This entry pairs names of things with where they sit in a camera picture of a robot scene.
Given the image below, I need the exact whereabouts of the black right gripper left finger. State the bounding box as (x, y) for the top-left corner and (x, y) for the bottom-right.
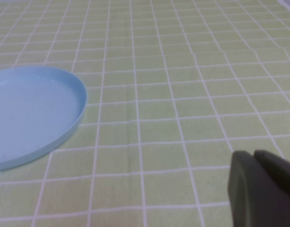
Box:
(227, 151), (290, 227)

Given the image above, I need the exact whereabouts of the light blue round plate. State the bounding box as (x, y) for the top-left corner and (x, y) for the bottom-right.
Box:
(0, 66), (88, 171)

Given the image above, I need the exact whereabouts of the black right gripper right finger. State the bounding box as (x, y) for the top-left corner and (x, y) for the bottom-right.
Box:
(253, 150), (290, 192)

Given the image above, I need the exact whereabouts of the green checked tablecloth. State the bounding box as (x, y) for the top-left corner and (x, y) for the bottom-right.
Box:
(0, 0), (290, 227)

